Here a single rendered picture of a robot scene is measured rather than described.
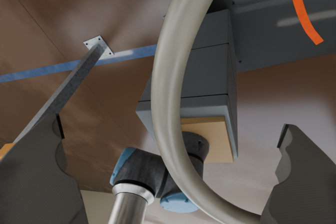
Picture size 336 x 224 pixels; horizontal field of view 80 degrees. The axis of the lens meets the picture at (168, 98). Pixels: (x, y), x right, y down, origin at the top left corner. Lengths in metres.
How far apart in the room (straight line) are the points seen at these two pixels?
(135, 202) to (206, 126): 0.38
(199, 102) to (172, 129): 0.61
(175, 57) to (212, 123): 0.66
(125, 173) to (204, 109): 0.37
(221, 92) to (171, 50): 0.67
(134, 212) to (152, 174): 0.13
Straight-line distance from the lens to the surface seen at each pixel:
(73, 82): 1.59
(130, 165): 0.76
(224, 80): 0.87
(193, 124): 0.83
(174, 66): 0.17
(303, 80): 1.91
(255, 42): 1.60
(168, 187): 0.78
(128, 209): 0.71
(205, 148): 0.89
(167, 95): 0.19
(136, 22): 1.64
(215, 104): 0.79
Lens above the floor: 1.37
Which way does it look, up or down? 41 degrees down
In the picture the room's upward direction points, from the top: 164 degrees counter-clockwise
